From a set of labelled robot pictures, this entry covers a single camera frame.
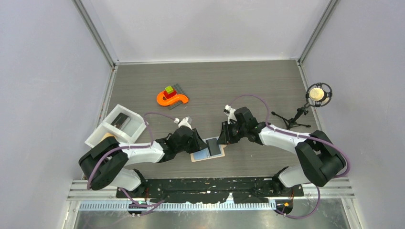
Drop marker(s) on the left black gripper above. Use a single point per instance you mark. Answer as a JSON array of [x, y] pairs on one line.
[[198, 143]]

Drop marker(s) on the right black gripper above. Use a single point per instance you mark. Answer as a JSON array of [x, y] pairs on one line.
[[225, 137]]

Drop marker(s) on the dark grey credit card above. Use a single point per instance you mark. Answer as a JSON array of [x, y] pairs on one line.
[[213, 147]]

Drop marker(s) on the black credit card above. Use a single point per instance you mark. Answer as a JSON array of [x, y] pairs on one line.
[[121, 121]]

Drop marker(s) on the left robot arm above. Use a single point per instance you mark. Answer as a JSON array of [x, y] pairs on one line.
[[105, 164]]

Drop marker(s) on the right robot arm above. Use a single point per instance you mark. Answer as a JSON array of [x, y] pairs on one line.
[[319, 161]]

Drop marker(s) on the orange card in tray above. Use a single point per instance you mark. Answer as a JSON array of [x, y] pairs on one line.
[[107, 136]]

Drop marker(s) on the orange curved toy track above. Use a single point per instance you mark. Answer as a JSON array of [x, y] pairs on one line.
[[166, 102]]

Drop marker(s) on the red toy block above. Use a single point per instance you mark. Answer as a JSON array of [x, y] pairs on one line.
[[168, 96]]

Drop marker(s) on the grey studded baseplate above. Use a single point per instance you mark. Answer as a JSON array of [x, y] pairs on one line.
[[179, 91]]

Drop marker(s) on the green toy block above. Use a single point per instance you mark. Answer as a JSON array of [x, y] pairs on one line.
[[169, 89]]

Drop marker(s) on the white divided tray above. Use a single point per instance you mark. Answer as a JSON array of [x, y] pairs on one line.
[[129, 134]]

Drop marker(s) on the microphone on tripod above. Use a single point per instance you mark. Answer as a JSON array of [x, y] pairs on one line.
[[317, 95]]

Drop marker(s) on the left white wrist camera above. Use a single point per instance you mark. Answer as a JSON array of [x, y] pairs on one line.
[[185, 122]]

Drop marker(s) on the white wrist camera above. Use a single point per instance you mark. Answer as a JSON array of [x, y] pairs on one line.
[[229, 111], [185, 122]]

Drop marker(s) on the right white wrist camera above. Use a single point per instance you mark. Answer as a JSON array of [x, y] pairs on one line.
[[229, 111]]

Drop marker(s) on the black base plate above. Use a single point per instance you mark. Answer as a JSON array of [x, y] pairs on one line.
[[211, 190]]

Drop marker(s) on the white slotted cable duct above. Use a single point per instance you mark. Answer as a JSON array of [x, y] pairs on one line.
[[128, 205]]

